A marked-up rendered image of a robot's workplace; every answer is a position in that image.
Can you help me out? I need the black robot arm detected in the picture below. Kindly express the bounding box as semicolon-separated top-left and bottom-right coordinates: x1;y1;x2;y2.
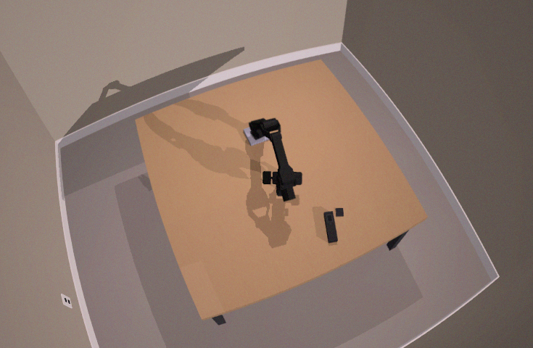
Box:
249;118;297;202

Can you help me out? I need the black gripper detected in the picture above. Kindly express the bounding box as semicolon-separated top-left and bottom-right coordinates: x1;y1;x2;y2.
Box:
263;171;302;185

